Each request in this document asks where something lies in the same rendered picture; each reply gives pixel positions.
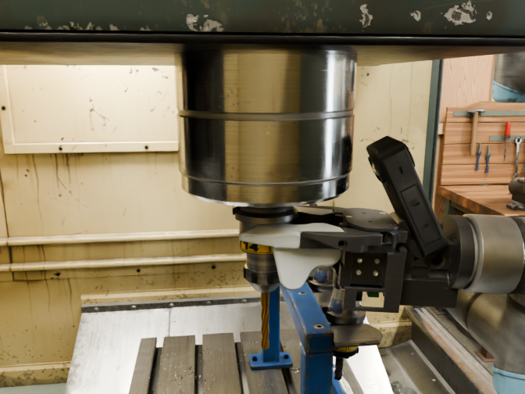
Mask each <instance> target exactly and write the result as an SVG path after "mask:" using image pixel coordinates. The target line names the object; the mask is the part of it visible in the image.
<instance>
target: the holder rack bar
mask: <svg viewBox="0 0 525 394"><path fill-rule="evenodd" d="M279 286H280V290H281V291H282V294H283V297H284V300H285V302H286V304H287V308H288V309H289V312H290V315H291V318H292V320H293V322H294V324H295V327H296V330H297V333H298V336H299V338H300V340H301V342H302V345H303V348H304V350H305V352H306V353H321V352H332V351H333V350H334V346H333V339H334V332H333V330H332V328H331V326H330V324H329V322H328V321H327V319H326V317H325V315H324V313H323V311H322V310H321V308H320V305H319V303H318V302H317V301H316V298H315V296H314V295H313V292H312V290H311V289H310V287H309V285H308V283H307V281H306V280H305V283H304V285H303V286H302V287H301V288H299V289H295V290H288V289H286V288H284V287H283V286H282V285H281V284H280V285H279Z"/></svg>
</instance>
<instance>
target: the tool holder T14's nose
mask: <svg viewBox="0 0 525 394"><path fill-rule="evenodd" d="M243 271H244V278H245V279H246V280H247V281H248V282H249V283H250V284H251V286H252V287H253V288H254V289H255V290H256V291H257V292H273V291H275V290H276V289H277V287H278V286H279V285H280V280H279V276H278V273H277V266H276V262H275V259H274V256H257V255H252V254H248V253H246V264H245V267H243Z"/></svg>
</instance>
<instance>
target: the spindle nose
mask: <svg viewBox="0 0 525 394"><path fill-rule="evenodd" d="M357 55H358V54H357V53H355V52H343V51H331V50H313V49H219V50H201V51H189V52H177V53H174V73H175V93H176V108H177V109H178V114H177V151H178V169H179V171H180V172H181V187H182V189H183V190H185V191H186V193H188V194H189V195H190V196H192V197H194V198H196V199H200V200H203V201H206V202H213V203H218V204H223V205H230V206H250V207H282V206H302V205H308V204H314V203H318V202H326V201H328V200H332V199H336V198H337V197H339V196H341V195H342V194H344V193H345V192H346V191H347V190H348V189H349V185H350V173H351V172H352V164H353V145H354V127H355V114H354V113H353V109H354V108H355V92H356V74H357Z"/></svg>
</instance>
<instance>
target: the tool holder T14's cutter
mask: <svg viewBox="0 0 525 394"><path fill-rule="evenodd" d="M269 304H270V293H269V292H261V305H262V311H261V319H262V326H261V333H262V340H261V347H262V348H263V349H264V350H266V349H268V348H269V347H270V341H269V333H270V326H269V319H270V312H269Z"/></svg>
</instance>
